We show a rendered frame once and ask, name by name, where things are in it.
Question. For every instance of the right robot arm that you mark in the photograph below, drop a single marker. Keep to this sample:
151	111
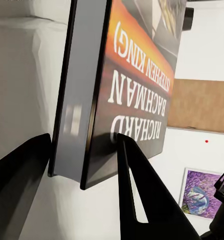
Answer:
217	225

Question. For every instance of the sliding door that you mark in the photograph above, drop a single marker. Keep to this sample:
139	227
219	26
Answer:
197	105

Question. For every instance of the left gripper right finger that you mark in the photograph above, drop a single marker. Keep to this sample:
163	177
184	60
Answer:
166	220

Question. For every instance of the hardback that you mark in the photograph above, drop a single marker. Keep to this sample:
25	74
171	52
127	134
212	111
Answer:
117	77

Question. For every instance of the painting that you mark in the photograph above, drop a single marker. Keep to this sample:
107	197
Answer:
197	196

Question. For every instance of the table lamp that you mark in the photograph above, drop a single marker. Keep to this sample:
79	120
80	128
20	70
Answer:
188	19

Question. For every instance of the bed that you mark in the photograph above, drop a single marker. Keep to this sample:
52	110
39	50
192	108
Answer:
32	43

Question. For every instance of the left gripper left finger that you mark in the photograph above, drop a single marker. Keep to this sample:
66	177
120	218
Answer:
21	172

